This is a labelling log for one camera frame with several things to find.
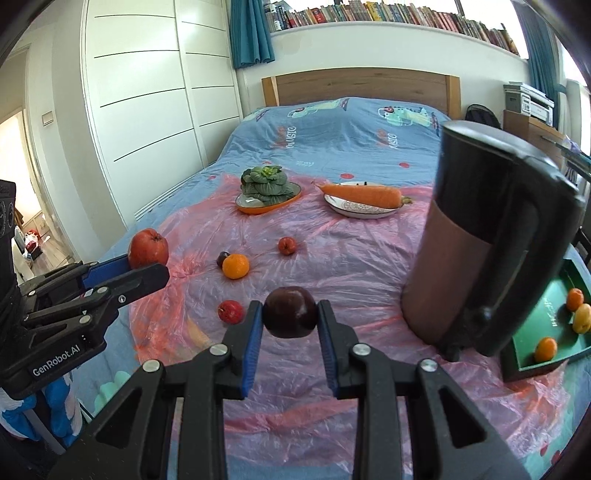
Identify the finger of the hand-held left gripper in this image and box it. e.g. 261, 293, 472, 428
18, 255, 134, 301
23, 263, 171, 333

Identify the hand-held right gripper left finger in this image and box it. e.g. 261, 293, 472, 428
46, 300, 264, 480

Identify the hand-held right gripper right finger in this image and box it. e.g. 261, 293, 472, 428
316, 300, 532, 480

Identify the green tray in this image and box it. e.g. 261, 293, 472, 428
501, 258, 591, 383

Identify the person's left hand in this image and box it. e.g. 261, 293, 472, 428
0, 371, 81, 450

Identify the pink plastic sheet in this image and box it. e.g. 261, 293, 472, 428
127, 173, 583, 480

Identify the white oval plate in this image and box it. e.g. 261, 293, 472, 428
324, 181, 402, 219

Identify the orange oval plate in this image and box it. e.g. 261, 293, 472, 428
235, 181, 303, 216

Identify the copper and black kettle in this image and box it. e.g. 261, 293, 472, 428
401, 119, 587, 361

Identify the carrot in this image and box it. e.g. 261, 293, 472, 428
311, 180, 413, 209

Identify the green bok choy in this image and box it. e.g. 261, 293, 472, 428
241, 165, 293, 204

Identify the white wardrobe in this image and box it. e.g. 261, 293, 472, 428
83, 0, 243, 229

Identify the wooden headboard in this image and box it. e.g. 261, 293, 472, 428
262, 68, 461, 121

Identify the teal curtain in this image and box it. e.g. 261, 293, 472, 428
229, 0, 276, 70
512, 0, 566, 130

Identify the black backpack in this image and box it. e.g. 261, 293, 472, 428
465, 104, 502, 130

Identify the wooden cabinet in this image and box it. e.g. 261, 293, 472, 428
503, 110, 568, 160

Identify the white printer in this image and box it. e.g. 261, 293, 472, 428
522, 90, 555, 126

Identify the row of books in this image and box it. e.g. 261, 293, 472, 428
263, 0, 520, 56

